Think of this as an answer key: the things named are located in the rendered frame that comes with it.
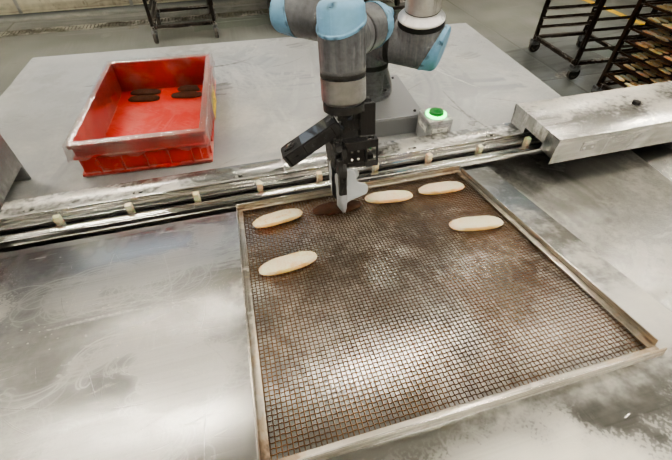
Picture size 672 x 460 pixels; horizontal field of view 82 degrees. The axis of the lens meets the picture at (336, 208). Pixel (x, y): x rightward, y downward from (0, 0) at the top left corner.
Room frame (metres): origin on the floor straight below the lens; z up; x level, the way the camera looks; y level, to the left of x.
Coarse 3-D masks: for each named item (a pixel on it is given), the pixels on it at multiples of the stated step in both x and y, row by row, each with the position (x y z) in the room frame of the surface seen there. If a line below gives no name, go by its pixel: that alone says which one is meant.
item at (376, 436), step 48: (480, 192) 0.60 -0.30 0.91; (240, 240) 0.46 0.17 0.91; (336, 240) 0.46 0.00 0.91; (432, 240) 0.45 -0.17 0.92; (480, 240) 0.45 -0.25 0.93; (528, 240) 0.44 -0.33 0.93; (336, 288) 0.34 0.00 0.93; (288, 336) 0.26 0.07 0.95; (480, 336) 0.25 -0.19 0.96; (288, 384) 0.19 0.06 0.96; (384, 384) 0.19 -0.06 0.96; (528, 384) 0.18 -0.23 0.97; (288, 432) 0.13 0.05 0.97; (336, 432) 0.13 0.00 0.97; (384, 432) 0.13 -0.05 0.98
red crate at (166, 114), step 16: (128, 96) 1.16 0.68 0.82; (160, 96) 1.16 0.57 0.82; (128, 112) 1.06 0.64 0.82; (144, 112) 1.06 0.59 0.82; (160, 112) 1.06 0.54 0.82; (176, 112) 1.06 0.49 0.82; (192, 112) 1.06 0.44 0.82; (112, 128) 0.97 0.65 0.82; (128, 128) 0.97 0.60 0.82; (144, 128) 0.97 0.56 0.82; (160, 128) 0.97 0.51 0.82; (176, 128) 0.97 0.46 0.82; (192, 128) 0.97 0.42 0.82; (96, 160) 0.75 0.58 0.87; (112, 160) 0.77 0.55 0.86; (128, 160) 0.77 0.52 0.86; (144, 160) 0.78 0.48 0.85; (160, 160) 0.79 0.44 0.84; (176, 160) 0.79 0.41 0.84; (192, 160) 0.80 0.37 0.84; (208, 160) 0.80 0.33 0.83
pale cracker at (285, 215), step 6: (282, 210) 0.54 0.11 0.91; (288, 210) 0.54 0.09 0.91; (294, 210) 0.55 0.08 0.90; (300, 210) 0.55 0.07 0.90; (264, 216) 0.53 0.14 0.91; (270, 216) 0.53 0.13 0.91; (276, 216) 0.52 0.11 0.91; (282, 216) 0.52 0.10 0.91; (288, 216) 0.52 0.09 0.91; (294, 216) 0.53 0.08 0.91; (258, 222) 0.51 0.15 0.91; (264, 222) 0.51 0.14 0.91; (270, 222) 0.51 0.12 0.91; (276, 222) 0.51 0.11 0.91; (282, 222) 0.51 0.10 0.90
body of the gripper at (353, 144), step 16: (368, 96) 0.63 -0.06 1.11; (336, 112) 0.57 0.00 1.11; (352, 112) 0.57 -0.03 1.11; (368, 112) 0.59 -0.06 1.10; (352, 128) 0.58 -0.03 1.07; (368, 128) 0.58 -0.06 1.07; (336, 144) 0.55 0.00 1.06; (352, 144) 0.56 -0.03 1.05; (368, 144) 0.56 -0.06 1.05; (352, 160) 0.56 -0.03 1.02; (368, 160) 0.56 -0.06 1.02
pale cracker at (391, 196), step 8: (376, 192) 0.60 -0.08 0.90; (384, 192) 0.60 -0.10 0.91; (392, 192) 0.59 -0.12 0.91; (400, 192) 0.60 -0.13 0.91; (408, 192) 0.60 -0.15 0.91; (368, 200) 0.58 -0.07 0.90; (376, 200) 0.57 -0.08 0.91; (384, 200) 0.57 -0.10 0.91; (392, 200) 0.57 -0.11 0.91; (400, 200) 0.57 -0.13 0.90
